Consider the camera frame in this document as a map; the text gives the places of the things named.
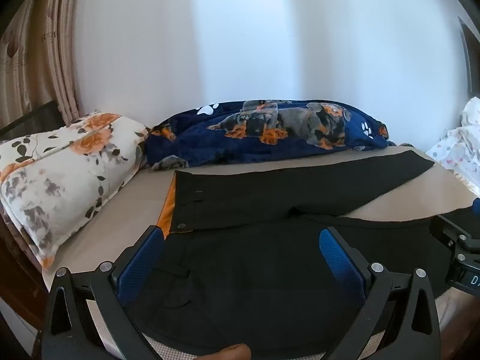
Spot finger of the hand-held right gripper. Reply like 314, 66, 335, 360
429, 214, 480, 251

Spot black pants with orange lining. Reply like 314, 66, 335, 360
159, 149, 451, 357

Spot dark frame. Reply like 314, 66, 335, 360
457, 17, 480, 100

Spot person's left hand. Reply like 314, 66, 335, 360
202, 343, 253, 360

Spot beige pleated curtain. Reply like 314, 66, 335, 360
0, 0, 91, 128

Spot blue dog-print blanket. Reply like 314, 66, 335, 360
144, 99, 398, 169

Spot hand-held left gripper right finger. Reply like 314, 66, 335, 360
319, 227, 442, 360

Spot floral white pillow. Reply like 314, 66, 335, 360
0, 112, 151, 271

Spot white dotted cloth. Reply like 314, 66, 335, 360
425, 97, 480, 190

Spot black mesh panel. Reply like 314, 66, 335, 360
0, 99, 62, 141

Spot brown wooden bed frame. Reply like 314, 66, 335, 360
0, 214, 49, 327

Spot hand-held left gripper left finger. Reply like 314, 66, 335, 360
40, 225, 166, 360

